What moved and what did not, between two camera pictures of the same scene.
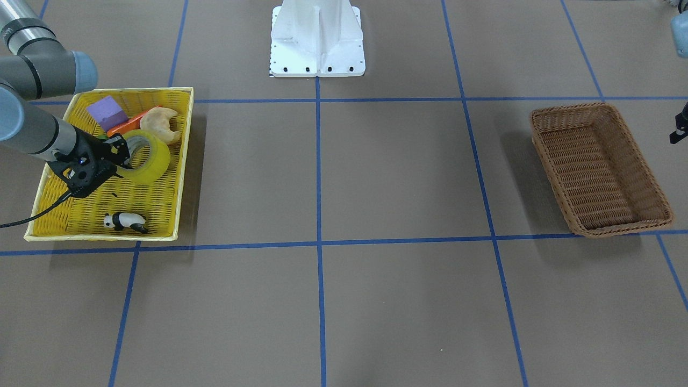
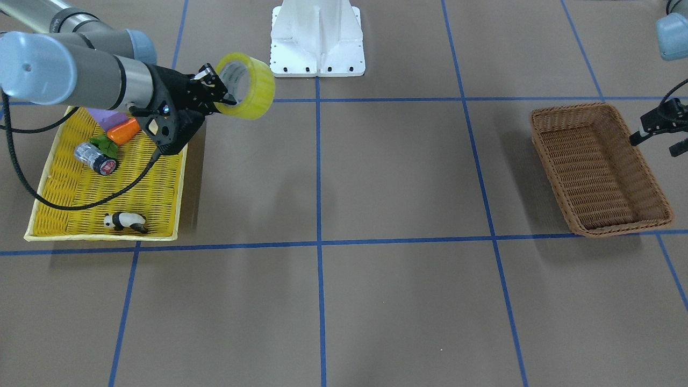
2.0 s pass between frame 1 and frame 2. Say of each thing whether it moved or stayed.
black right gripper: moved
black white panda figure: stayed
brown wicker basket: stayed
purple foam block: stayed
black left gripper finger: moved
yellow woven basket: stayed
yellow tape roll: moved
